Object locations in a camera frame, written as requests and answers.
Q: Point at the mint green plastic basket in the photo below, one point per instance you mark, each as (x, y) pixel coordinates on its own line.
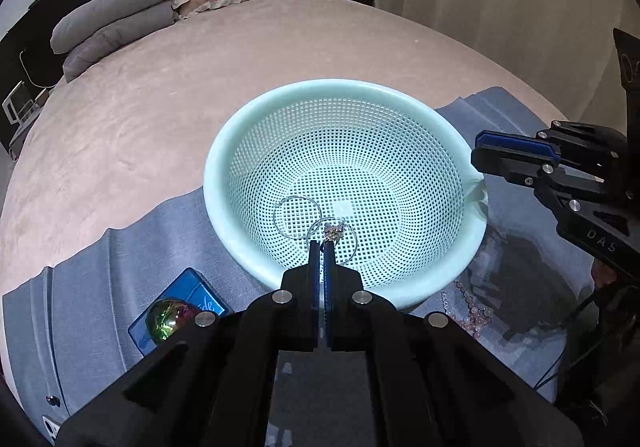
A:
(380, 162)

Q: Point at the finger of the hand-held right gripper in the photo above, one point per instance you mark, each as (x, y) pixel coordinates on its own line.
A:
(515, 143)
(505, 166)

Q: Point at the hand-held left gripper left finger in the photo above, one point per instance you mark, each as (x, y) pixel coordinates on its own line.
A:
(314, 277)

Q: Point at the small silver pendant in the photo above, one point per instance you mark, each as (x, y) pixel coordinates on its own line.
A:
(334, 230)

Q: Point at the black headboard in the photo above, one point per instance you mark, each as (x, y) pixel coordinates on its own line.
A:
(30, 12)

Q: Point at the pink bed cover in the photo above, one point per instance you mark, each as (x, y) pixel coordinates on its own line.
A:
(200, 77)

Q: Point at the blue-grey cloth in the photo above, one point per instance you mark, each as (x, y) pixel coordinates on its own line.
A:
(90, 307)

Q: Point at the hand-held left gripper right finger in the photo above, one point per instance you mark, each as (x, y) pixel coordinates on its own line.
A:
(328, 277)

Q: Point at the blue box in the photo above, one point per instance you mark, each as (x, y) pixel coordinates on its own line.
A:
(197, 284)

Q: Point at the white bedside device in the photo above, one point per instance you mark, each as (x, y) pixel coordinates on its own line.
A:
(20, 102)

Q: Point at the silver hoop earring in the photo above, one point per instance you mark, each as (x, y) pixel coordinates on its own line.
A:
(276, 222)
(354, 243)

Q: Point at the grey pillow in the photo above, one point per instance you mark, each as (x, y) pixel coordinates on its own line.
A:
(110, 7)
(120, 34)

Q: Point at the iridescent ball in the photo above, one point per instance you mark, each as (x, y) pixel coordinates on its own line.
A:
(165, 319)

